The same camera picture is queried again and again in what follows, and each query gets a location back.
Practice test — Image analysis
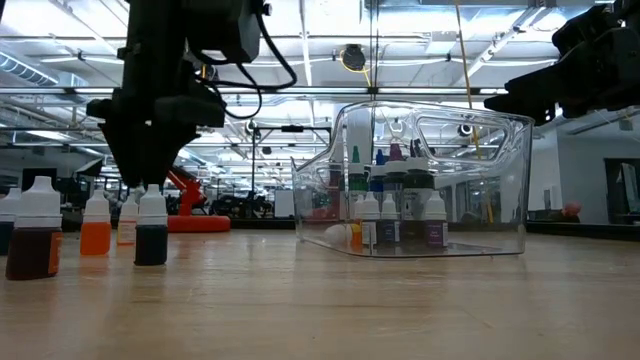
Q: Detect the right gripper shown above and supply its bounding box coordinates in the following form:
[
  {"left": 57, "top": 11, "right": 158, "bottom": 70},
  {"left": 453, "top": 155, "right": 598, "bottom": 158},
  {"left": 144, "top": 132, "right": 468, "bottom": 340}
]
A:
[{"left": 483, "top": 0, "right": 640, "bottom": 126}]

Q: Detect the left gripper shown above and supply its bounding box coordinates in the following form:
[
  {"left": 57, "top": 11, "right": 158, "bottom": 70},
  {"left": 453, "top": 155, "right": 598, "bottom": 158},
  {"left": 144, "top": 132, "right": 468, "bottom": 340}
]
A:
[{"left": 85, "top": 59, "right": 227, "bottom": 189}]

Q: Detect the small yellow dropper bottle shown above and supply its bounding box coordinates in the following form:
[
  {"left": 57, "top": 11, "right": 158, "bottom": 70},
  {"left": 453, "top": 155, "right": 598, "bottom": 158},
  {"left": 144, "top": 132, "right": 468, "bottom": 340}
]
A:
[{"left": 116, "top": 193, "right": 139, "bottom": 247}]

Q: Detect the small black dropper bottle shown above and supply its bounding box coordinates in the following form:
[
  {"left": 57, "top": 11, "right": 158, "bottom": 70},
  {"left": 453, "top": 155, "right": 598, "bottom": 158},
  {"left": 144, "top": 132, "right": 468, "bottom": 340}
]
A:
[{"left": 133, "top": 183, "right": 169, "bottom": 268}]

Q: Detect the clear plastic bin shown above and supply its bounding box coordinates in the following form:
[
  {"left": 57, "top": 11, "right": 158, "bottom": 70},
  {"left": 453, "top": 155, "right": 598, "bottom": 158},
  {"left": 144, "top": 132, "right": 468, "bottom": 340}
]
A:
[{"left": 291, "top": 99, "right": 535, "bottom": 260}]

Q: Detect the tall purple food colouring bottle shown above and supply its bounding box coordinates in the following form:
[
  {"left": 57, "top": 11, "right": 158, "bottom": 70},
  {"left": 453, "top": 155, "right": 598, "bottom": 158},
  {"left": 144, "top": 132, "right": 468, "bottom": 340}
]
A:
[{"left": 383, "top": 143, "right": 407, "bottom": 196}]

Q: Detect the small purple dropper bottle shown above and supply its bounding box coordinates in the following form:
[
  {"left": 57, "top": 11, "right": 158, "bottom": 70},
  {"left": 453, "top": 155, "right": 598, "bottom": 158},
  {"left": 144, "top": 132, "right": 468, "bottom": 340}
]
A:
[{"left": 424, "top": 189, "right": 450, "bottom": 250}]

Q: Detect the tall blue food colouring bottle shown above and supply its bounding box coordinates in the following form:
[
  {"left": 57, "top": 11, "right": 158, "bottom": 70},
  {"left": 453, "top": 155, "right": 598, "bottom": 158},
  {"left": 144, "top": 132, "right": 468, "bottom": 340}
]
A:
[{"left": 372, "top": 148, "right": 387, "bottom": 194}]

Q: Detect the tall green food colouring bottle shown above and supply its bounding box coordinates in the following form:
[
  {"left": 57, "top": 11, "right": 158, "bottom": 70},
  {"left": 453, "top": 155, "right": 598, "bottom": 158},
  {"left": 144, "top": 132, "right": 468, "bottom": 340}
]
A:
[{"left": 348, "top": 145, "right": 370, "bottom": 195}]

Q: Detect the black boom stand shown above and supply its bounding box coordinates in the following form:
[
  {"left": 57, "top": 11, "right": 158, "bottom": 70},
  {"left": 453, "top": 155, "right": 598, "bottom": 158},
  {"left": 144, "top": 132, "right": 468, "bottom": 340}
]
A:
[{"left": 243, "top": 118, "right": 332, "bottom": 201}]

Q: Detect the black framed doorway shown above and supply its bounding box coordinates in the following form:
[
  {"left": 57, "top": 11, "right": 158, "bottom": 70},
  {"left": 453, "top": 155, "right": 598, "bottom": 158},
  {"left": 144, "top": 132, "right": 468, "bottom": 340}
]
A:
[{"left": 603, "top": 158, "right": 640, "bottom": 226}]

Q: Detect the white board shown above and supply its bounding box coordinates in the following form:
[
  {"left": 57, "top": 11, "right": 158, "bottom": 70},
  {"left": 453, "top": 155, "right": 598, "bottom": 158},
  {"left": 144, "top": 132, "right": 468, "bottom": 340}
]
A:
[{"left": 273, "top": 189, "right": 296, "bottom": 219}]

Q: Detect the small brown dropper bottle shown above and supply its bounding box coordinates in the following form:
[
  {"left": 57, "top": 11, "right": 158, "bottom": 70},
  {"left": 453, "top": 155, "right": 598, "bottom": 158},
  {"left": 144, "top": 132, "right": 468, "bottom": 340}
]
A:
[{"left": 4, "top": 175, "right": 64, "bottom": 282}]

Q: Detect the silver ventilation duct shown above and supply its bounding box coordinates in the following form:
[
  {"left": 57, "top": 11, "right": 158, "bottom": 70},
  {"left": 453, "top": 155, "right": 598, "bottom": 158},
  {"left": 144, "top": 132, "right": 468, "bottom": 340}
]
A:
[{"left": 532, "top": 109, "right": 640, "bottom": 137}]

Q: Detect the yellow power cable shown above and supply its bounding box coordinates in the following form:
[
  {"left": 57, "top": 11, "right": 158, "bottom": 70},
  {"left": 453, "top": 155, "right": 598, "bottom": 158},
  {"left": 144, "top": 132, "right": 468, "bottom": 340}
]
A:
[{"left": 453, "top": 0, "right": 495, "bottom": 225}]

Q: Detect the black aluminium table frame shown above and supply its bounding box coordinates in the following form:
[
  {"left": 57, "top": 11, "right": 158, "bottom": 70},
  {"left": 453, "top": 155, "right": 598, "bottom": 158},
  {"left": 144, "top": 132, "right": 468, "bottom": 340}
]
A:
[{"left": 0, "top": 217, "right": 640, "bottom": 243}]

